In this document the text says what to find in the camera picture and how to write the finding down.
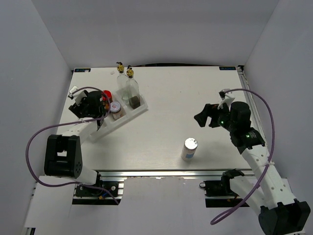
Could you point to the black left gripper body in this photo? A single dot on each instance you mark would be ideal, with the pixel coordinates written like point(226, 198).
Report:
point(81, 108)

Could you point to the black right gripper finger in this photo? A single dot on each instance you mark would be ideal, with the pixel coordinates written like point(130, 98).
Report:
point(209, 110)
point(201, 119)

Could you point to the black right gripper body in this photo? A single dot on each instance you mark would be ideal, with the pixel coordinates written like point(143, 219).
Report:
point(220, 117)

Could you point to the red lid sauce jar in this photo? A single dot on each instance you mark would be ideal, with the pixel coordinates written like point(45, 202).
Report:
point(107, 96)

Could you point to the small jar white lid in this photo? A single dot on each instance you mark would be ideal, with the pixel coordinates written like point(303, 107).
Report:
point(116, 110)

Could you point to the white shaker silver top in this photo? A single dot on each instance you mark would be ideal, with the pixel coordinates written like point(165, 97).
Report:
point(189, 148)

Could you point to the clear glass oil bottle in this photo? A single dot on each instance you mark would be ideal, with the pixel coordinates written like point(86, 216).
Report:
point(121, 81)

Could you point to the glass bottle with dark sauce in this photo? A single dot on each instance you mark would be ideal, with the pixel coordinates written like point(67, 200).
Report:
point(132, 89)

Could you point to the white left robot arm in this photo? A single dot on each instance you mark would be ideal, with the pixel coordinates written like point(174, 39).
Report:
point(63, 156)

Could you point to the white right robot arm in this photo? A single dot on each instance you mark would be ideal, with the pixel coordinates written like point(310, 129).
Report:
point(279, 211)

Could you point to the white plastic organizer tray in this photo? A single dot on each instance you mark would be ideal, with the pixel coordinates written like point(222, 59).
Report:
point(126, 114)

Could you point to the left blue table sticker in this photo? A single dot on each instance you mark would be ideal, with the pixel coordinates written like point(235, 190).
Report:
point(82, 70)

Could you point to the blue table sticker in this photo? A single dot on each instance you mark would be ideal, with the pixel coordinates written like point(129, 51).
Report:
point(82, 70)
point(228, 68)

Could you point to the right blue table sticker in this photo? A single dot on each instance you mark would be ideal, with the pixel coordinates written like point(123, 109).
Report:
point(228, 68)

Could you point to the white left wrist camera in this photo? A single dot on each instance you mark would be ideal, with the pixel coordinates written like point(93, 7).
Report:
point(76, 95)

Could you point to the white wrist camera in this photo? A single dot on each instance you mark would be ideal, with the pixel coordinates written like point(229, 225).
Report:
point(227, 98)
point(76, 95)

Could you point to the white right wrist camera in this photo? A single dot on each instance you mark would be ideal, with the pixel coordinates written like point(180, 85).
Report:
point(227, 98)

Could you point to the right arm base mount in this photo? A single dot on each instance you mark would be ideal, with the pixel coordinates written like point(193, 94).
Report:
point(218, 193)

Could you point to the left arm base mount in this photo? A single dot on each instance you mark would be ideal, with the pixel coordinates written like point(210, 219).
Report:
point(106, 191)

